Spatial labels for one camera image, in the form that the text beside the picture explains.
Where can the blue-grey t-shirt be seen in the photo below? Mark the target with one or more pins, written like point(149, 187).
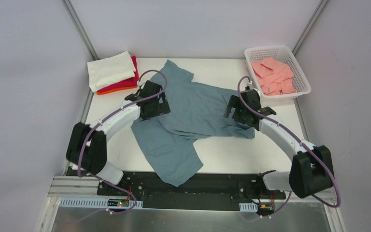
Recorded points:
point(197, 110)

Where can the right white cable duct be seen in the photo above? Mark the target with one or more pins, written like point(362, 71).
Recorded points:
point(248, 207)

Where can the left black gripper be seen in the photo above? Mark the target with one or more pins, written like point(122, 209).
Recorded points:
point(159, 104)

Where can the orange folded t-shirt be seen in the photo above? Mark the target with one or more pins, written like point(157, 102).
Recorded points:
point(116, 90)

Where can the white plastic basket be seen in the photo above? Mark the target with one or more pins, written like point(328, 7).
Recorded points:
point(282, 54)

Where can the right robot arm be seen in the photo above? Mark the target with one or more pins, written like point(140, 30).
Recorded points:
point(311, 166)

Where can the aluminium frame rail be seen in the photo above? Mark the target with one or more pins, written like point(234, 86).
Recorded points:
point(73, 186)

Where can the white folded t-shirt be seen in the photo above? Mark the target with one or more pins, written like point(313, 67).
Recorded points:
point(105, 72)

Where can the pink t-shirt in basket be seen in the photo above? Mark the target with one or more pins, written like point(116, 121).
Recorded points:
point(274, 77)

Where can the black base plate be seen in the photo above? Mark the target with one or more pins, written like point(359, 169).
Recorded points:
point(217, 192)

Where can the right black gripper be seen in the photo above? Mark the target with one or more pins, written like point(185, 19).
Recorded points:
point(236, 109)

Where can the white cable duct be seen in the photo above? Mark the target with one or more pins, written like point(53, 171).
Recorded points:
point(111, 203)
point(248, 207)

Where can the red folded t-shirt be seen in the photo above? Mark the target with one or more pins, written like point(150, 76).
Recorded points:
point(126, 84)

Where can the left white cable duct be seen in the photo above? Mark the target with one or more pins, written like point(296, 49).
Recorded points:
point(111, 203)

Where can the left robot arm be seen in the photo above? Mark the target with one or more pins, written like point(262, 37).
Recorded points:
point(88, 143)

